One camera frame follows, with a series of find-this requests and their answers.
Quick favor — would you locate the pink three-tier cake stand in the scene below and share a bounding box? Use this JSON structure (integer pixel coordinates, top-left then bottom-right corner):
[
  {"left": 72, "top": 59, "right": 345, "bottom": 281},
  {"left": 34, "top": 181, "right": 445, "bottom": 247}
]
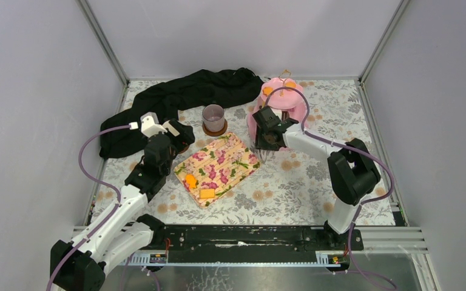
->
[{"left": 247, "top": 70, "right": 308, "bottom": 146}]

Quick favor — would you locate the orange fish-shaped cookie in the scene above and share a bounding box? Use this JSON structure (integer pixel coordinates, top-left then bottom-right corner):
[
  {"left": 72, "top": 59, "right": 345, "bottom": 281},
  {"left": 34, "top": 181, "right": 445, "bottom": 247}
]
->
[{"left": 185, "top": 174, "right": 198, "bottom": 189}]

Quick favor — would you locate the white paper cup black base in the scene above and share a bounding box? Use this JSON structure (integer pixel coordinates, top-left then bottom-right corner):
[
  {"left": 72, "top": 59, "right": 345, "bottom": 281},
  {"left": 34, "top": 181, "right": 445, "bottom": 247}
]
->
[{"left": 163, "top": 121, "right": 180, "bottom": 136}]

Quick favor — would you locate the purple mug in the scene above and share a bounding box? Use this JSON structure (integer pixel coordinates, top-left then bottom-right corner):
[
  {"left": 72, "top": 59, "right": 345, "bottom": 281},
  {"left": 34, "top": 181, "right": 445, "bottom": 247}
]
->
[{"left": 202, "top": 104, "right": 226, "bottom": 133}]

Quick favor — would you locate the orange square cracker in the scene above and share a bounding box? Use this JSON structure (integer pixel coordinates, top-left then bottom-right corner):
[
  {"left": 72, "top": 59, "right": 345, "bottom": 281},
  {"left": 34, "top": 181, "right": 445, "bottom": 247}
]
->
[{"left": 199, "top": 189, "right": 215, "bottom": 199}]

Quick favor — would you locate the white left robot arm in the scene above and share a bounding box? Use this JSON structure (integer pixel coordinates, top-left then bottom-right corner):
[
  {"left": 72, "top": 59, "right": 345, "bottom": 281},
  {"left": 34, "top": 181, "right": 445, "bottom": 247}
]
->
[{"left": 46, "top": 114, "right": 195, "bottom": 290}]

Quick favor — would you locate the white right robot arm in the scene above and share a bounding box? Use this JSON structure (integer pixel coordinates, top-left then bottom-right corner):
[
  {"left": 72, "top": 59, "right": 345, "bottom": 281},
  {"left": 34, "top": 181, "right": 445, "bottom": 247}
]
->
[{"left": 252, "top": 106, "right": 381, "bottom": 250}]

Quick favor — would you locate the brown round coaster left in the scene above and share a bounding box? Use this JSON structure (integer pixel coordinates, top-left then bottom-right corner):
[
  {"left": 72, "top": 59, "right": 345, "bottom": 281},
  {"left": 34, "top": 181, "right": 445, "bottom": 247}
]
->
[{"left": 178, "top": 145, "right": 190, "bottom": 154}]

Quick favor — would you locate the brown round coaster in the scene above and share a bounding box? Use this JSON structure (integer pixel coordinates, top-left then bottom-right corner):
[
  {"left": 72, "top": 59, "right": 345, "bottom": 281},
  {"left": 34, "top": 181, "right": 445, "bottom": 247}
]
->
[
  {"left": 178, "top": 145, "right": 190, "bottom": 154},
  {"left": 201, "top": 119, "right": 229, "bottom": 138}
]

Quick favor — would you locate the brown round coaster right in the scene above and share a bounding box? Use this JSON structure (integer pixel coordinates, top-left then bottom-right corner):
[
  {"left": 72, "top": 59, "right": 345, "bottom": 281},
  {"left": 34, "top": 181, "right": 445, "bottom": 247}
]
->
[{"left": 201, "top": 119, "right": 229, "bottom": 138}]

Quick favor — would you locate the floral serving tray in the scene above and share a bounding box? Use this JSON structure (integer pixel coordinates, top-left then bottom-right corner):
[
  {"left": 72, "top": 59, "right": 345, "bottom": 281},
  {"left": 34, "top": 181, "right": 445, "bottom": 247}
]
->
[{"left": 174, "top": 132, "right": 261, "bottom": 208}]

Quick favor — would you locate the floral tablecloth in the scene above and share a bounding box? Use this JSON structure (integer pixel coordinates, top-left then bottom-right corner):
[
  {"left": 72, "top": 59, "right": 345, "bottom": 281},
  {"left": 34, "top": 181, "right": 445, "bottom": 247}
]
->
[{"left": 89, "top": 79, "right": 395, "bottom": 226}]

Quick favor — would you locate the black cloth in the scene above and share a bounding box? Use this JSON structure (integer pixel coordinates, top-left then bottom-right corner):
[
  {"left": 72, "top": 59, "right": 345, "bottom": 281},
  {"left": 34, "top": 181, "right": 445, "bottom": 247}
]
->
[{"left": 98, "top": 67, "right": 265, "bottom": 160}]

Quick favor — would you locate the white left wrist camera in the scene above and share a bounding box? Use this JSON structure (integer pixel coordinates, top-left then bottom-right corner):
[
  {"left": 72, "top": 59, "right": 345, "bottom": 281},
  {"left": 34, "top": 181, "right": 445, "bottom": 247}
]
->
[{"left": 129, "top": 112, "right": 167, "bottom": 138}]

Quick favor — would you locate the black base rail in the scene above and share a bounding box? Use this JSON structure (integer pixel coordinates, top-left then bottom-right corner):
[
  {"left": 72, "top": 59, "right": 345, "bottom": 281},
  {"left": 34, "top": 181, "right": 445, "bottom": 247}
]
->
[{"left": 141, "top": 224, "right": 364, "bottom": 265}]

